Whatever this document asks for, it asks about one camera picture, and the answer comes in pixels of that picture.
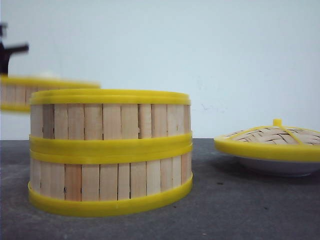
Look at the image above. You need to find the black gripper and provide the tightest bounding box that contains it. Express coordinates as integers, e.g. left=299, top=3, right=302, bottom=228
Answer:
left=0, top=22, right=29, bottom=74

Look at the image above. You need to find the bamboo steamer basket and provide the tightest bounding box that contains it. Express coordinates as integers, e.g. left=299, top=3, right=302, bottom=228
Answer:
left=30, top=89, right=192, bottom=165
left=0, top=72, right=101, bottom=113
left=28, top=149, right=194, bottom=218

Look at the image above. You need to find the woven bamboo steamer lid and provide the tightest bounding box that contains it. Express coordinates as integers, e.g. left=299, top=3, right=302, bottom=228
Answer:
left=213, top=118, right=320, bottom=163

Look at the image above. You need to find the white steamed bun left basket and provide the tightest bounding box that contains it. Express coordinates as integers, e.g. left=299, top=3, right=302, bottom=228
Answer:
left=36, top=71, right=60, bottom=78

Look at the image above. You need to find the white plate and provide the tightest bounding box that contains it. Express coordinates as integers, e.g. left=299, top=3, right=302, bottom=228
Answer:
left=235, top=156, right=320, bottom=177

